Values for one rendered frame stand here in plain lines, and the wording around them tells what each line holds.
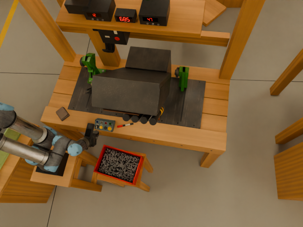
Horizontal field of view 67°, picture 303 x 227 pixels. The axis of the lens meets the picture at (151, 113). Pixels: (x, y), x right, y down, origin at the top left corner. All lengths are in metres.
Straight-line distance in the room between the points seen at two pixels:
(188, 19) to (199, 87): 0.66
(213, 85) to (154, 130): 0.62
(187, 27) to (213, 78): 0.71
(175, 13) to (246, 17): 0.40
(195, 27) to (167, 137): 0.81
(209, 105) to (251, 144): 1.06
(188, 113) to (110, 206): 1.40
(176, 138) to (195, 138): 0.14
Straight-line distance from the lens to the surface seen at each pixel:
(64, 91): 2.16
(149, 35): 1.81
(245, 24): 1.52
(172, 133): 1.77
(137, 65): 1.65
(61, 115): 2.00
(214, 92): 1.95
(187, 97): 1.88
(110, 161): 1.80
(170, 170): 2.62
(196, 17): 1.47
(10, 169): 2.26
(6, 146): 1.46
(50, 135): 1.73
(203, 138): 1.77
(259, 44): 3.46
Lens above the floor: 2.60
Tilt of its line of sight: 68 degrees down
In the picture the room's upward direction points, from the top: 14 degrees counter-clockwise
